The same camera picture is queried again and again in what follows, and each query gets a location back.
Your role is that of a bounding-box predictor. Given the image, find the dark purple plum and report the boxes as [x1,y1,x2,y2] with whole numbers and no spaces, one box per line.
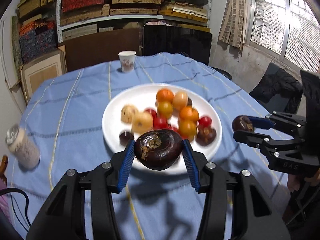
[119,131,135,146]

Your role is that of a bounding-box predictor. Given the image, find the large orange tomato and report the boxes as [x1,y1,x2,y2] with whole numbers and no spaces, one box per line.
[178,120,197,141]

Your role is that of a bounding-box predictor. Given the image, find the large dark water chestnut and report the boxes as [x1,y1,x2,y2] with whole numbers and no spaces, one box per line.
[134,129,183,171]

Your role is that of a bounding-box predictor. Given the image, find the large yellow pepino melon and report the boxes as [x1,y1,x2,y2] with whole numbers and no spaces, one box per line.
[131,112,153,134]

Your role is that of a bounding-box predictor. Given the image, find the tan pepino melon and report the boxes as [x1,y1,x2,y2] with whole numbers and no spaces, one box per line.
[172,91,188,111]

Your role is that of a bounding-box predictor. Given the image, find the person's right hand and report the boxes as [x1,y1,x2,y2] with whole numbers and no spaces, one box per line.
[287,171,320,192]

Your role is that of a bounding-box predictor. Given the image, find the black jacket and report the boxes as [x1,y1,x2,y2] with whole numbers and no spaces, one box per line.
[249,63,303,114]

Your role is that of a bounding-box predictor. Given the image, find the orange tangerine front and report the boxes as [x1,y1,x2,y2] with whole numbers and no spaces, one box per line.
[179,106,200,122]

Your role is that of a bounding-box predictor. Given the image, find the orange tangerine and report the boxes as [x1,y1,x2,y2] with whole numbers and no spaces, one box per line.
[156,88,174,102]
[179,106,200,122]

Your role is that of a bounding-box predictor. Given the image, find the striped pepino melon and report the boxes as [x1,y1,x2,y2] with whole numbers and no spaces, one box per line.
[120,105,138,124]

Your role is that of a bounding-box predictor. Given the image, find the blue checked tablecloth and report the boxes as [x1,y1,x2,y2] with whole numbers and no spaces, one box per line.
[7,53,290,239]

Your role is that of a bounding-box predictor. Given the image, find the yellow orange tomato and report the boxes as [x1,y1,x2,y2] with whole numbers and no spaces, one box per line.
[157,101,174,119]

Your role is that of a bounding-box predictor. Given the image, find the white oval plate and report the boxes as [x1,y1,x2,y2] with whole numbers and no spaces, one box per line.
[102,83,222,175]

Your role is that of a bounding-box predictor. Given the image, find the white beverage can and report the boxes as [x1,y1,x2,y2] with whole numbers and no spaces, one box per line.
[5,124,40,170]

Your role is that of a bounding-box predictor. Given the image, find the orange tangerine back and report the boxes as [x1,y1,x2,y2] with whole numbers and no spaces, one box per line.
[156,88,174,102]

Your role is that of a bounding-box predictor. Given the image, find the barred window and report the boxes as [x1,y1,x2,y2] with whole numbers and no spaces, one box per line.
[246,0,319,73]

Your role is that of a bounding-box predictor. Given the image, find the hanging checked cloth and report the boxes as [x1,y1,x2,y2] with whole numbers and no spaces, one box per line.
[218,0,248,51]

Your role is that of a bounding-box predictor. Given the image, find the pink cloth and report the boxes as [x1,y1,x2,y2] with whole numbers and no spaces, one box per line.
[0,179,12,223]

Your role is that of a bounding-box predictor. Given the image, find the black chair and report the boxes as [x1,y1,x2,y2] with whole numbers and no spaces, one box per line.
[143,24,212,65]

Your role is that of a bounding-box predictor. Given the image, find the white paper cup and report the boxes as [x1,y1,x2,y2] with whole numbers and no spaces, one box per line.
[118,50,136,73]

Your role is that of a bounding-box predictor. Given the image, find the framed picture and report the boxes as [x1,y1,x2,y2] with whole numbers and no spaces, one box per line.
[20,45,67,104]

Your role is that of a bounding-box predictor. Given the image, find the brown wooden board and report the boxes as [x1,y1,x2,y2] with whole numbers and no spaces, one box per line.
[62,28,140,72]

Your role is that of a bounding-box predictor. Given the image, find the white metal shelf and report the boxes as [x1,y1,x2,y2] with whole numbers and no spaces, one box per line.
[56,0,210,43]

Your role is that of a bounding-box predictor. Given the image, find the black cable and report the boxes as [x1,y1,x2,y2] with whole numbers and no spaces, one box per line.
[0,187,33,233]

